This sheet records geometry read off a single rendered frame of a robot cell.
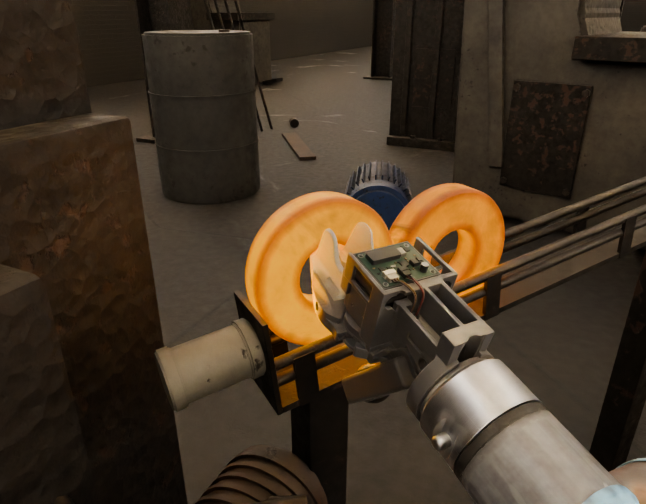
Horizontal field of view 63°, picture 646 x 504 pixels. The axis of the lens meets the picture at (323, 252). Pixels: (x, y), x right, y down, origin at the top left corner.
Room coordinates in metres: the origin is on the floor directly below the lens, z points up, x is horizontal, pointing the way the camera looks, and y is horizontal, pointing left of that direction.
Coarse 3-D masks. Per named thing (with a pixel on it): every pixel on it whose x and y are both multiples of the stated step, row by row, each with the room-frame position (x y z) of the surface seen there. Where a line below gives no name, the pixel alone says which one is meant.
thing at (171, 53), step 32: (160, 32) 2.90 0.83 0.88; (192, 32) 2.90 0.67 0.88; (224, 32) 2.90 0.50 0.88; (160, 64) 2.80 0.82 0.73; (192, 64) 2.76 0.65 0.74; (224, 64) 2.81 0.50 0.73; (160, 96) 2.81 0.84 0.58; (192, 96) 2.76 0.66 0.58; (224, 96) 2.80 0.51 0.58; (160, 128) 2.84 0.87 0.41; (192, 128) 2.76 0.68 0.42; (224, 128) 2.80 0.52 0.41; (256, 128) 3.03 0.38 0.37; (160, 160) 2.89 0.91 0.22; (192, 160) 2.76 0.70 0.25; (224, 160) 2.79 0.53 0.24; (256, 160) 2.99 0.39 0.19; (192, 192) 2.76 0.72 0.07; (224, 192) 2.79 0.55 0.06
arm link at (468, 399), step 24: (480, 360) 0.29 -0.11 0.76; (456, 384) 0.28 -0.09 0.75; (480, 384) 0.27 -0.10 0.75; (504, 384) 0.27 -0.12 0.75; (432, 408) 0.28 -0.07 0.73; (456, 408) 0.27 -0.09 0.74; (480, 408) 0.26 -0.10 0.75; (504, 408) 0.26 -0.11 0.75; (432, 432) 0.27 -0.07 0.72; (456, 432) 0.26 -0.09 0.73; (480, 432) 0.30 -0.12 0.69; (456, 456) 0.25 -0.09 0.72
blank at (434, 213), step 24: (432, 192) 0.54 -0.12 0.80; (456, 192) 0.53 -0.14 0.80; (480, 192) 0.55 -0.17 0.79; (408, 216) 0.52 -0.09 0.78; (432, 216) 0.52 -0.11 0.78; (456, 216) 0.53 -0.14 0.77; (480, 216) 0.55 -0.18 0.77; (408, 240) 0.50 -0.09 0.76; (432, 240) 0.52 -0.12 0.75; (480, 240) 0.55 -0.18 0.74; (456, 264) 0.56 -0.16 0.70; (480, 264) 0.55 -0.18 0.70
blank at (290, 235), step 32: (320, 192) 0.49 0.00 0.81; (288, 224) 0.44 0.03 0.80; (320, 224) 0.46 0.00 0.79; (352, 224) 0.48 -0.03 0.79; (384, 224) 0.50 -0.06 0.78; (256, 256) 0.44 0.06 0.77; (288, 256) 0.44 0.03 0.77; (256, 288) 0.43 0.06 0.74; (288, 288) 0.44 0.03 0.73; (288, 320) 0.44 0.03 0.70
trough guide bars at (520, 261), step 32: (608, 192) 0.73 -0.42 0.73; (640, 192) 0.77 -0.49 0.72; (576, 224) 0.71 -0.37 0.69; (608, 224) 0.64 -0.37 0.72; (640, 224) 0.67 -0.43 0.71; (448, 256) 0.59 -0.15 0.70; (544, 256) 0.58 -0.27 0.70; (480, 288) 0.54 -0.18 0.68; (288, 352) 0.42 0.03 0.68; (352, 352) 0.44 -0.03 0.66
